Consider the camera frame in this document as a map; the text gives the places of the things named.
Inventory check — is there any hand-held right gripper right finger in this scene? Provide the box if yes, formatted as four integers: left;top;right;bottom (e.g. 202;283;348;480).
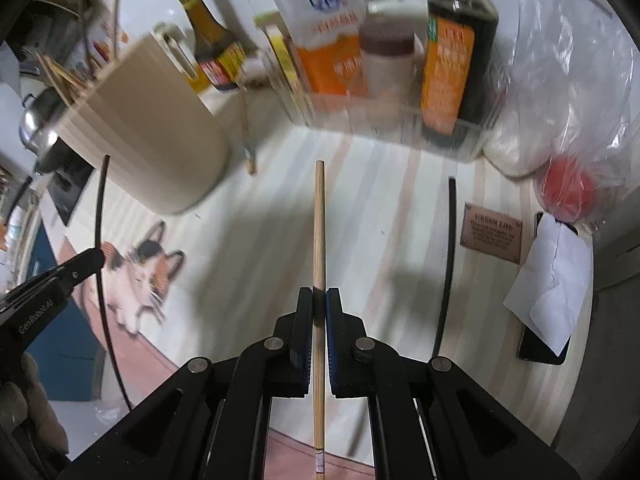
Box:
325;287;581;480

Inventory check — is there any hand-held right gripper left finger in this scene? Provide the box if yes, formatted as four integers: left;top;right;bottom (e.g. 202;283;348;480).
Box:
60;286;316;480

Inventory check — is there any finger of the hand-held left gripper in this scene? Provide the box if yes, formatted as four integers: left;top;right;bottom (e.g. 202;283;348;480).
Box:
56;248;107;290

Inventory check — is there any black chopstick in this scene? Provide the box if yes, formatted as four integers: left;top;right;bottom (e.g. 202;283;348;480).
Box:
96;155;132;411
432;176;457;356

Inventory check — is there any light wooden chopstick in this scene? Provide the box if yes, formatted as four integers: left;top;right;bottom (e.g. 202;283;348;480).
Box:
310;160;327;477
239;85;257;176
35;50;76;106
47;55;91;103

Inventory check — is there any beige round utensil holder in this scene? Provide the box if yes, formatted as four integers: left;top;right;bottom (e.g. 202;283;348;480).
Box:
52;32;232;216

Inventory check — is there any person's left hand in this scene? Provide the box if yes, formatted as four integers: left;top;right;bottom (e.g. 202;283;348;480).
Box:
0;352;68;463

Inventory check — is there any blue kitchen cabinet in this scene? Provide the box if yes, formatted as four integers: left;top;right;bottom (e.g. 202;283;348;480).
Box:
20;225;108;403

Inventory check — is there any black induction cooktop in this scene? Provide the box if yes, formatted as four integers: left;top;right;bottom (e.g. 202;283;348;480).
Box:
47;165;96;228

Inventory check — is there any striped cat print mat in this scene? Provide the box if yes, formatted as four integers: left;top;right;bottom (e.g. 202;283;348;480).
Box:
55;90;596;480

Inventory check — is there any black smartphone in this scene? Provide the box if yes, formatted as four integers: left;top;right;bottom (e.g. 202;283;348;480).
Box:
517;211;581;366

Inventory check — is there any clear plastic storage container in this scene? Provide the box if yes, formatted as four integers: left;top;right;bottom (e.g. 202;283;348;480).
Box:
260;5;493;163

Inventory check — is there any white paper sheet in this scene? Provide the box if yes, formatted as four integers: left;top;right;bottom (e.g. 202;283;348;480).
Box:
502;212;595;356

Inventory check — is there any brown glass oil bottle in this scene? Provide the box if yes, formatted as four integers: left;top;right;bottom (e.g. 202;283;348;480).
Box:
173;0;248;93

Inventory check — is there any thin wooden stick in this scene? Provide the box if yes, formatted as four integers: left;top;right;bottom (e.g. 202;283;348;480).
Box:
112;0;126;54

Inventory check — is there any jar with brown lid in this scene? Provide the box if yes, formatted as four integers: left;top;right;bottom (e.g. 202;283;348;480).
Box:
357;12;418;101

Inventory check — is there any white and orange seasoning packet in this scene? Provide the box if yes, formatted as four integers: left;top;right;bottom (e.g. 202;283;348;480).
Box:
265;0;381;98

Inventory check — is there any yellow seasoning box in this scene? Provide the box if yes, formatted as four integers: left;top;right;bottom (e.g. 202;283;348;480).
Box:
255;10;303;106

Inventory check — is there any red round fruit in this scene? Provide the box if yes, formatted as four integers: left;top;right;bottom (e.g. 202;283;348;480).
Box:
542;155;598;221

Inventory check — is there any soy sauce bottle orange label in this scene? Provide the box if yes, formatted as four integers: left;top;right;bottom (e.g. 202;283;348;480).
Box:
420;0;501;148

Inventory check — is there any clear plastic bag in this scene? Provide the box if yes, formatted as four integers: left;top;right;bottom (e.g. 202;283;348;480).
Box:
482;0;636;226

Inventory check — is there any steel wok with handle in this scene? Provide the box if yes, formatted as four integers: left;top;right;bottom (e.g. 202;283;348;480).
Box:
5;85;96;221

